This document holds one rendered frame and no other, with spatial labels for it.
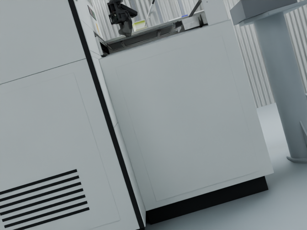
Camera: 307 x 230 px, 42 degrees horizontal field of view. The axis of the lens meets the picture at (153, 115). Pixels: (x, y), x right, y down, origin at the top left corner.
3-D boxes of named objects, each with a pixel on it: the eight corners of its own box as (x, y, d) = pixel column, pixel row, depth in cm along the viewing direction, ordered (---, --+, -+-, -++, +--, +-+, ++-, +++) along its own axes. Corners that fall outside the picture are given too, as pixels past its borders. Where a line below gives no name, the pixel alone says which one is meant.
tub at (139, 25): (136, 32, 247) (133, 22, 246) (134, 34, 254) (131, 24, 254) (147, 29, 249) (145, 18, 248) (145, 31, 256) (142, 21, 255)
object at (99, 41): (100, 55, 196) (94, 37, 196) (108, 60, 240) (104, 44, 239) (103, 54, 196) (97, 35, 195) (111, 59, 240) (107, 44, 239)
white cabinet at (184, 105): (150, 227, 187) (98, 59, 180) (150, 177, 283) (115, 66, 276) (282, 188, 186) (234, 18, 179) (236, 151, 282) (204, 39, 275)
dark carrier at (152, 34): (107, 44, 202) (107, 43, 202) (113, 49, 236) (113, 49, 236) (172, 24, 202) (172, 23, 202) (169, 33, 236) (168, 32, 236)
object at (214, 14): (209, 26, 185) (200, -3, 184) (195, 38, 240) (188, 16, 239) (228, 20, 185) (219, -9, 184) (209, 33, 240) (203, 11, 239)
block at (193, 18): (182, 24, 203) (181, 19, 203) (182, 25, 207) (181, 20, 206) (198, 20, 203) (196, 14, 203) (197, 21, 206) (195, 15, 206)
